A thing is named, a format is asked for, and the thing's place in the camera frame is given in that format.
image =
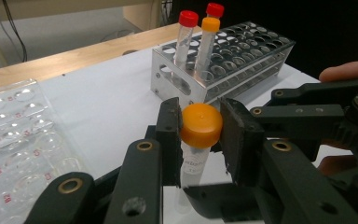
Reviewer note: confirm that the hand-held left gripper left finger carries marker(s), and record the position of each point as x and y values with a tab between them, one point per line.
169	140

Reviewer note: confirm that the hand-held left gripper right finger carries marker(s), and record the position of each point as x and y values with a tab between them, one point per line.
242	143

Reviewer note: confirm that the orange-capped test tube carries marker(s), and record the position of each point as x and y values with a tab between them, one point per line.
206	46
200	124

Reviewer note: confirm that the perforated metal tube rack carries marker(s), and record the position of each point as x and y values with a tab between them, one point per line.
230	68

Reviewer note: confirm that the red-capped test tube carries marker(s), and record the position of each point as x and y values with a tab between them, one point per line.
185	40
214	10

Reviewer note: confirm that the clear acrylic tube rack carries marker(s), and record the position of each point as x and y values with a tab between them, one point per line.
21	149

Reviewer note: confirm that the white table board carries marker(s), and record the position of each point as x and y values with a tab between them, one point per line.
105	109

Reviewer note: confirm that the dark table grommet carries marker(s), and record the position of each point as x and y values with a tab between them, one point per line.
130	52

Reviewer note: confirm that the wooden table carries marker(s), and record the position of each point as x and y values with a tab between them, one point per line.
59	65

